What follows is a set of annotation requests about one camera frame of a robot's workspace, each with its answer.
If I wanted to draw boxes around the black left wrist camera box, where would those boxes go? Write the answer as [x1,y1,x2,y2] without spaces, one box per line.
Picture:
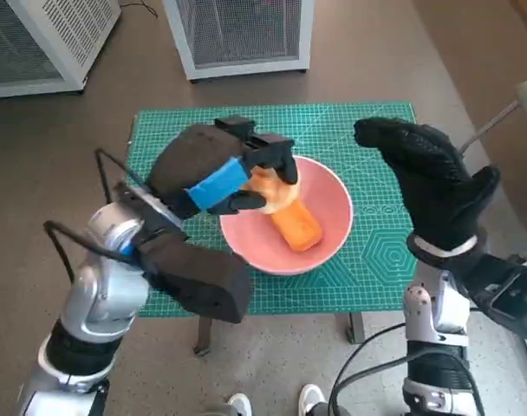
[135,231,252,324]

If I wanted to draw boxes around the white perforated mesh cabinet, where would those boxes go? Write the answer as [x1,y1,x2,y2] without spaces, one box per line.
[0,0,121,99]

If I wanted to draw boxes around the pink bowl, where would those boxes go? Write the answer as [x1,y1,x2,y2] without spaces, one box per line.
[219,155,355,277]

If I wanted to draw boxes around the round toy bread bun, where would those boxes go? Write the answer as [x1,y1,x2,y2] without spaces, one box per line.
[244,166,300,216]

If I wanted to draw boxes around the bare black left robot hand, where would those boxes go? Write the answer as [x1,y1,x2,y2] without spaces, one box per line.
[148,115,299,220]

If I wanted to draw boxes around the black floor cable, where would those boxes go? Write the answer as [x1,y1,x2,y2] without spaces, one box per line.
[118,0,159,18]

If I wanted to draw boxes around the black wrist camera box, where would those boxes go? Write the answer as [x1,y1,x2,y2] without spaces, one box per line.
[135,231,252,324]
[456,253,527,348]

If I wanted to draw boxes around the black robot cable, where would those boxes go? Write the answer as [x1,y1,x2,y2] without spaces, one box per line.
[43,219,137,283]
[336,349,485,416]
[328,324,410,416]
[94,148,154,205]

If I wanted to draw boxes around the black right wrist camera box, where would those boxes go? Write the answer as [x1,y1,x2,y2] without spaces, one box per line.
[456,253,527,348]

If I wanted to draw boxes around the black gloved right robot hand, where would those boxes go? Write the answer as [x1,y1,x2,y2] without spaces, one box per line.
[353,116,502,252]

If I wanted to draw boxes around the black table leg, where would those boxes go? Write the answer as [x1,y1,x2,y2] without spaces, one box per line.
[348,312,367,346]
[192,314,215,357]

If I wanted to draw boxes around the white mesh front cabinet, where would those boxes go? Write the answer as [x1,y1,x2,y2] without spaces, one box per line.
[162,0,315,81]

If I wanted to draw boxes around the green cutting mat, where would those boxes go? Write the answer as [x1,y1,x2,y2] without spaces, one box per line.
[128,101,420,317]

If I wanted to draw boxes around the long braided toy bread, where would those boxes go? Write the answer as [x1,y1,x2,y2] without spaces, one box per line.
[270,201,324,253]

